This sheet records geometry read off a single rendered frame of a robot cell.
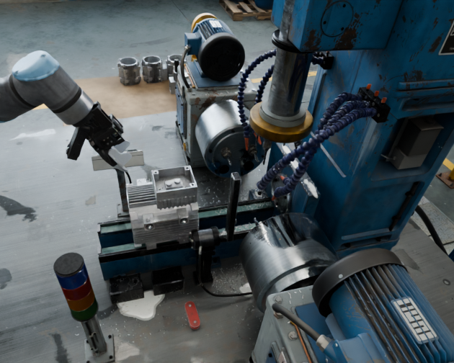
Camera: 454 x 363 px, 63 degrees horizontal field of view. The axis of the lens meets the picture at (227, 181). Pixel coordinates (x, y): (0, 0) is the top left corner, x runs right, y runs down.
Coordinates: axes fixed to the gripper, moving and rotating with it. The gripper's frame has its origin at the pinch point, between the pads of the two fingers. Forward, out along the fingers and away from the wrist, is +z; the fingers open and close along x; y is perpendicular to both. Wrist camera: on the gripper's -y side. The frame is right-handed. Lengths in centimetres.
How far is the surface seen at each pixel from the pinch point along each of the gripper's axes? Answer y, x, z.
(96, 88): -66, 240, 79
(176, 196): 9.7, -10.8, 11.5
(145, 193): 1.9, -6.9, 8.1
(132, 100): -40, 214, 94
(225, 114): 32.4, 23.6, 19.8
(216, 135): 26.3, 15.4, 20.1
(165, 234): 0.3, -14.9, 19.1
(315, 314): 31, -57, 18
